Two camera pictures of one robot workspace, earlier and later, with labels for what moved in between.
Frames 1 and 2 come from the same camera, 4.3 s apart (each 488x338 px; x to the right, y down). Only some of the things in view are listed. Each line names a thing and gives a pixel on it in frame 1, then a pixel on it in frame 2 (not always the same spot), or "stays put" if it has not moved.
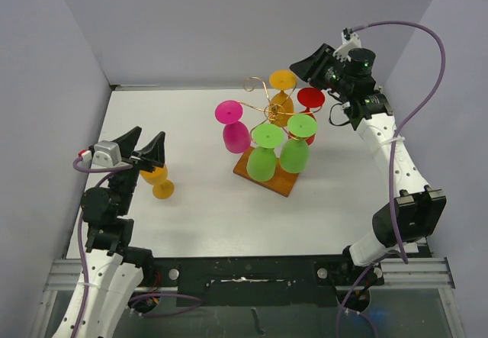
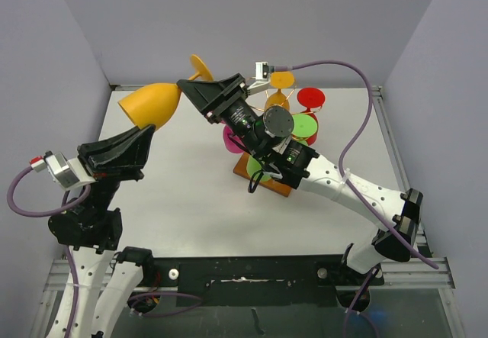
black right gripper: x=311 y=69 → x=205 y=93
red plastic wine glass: x=309 y=98 stays put
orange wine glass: x=163 y=188 → x=155 y=104
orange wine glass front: x=280 y=106 stays put
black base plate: x=261 y=280 stays put
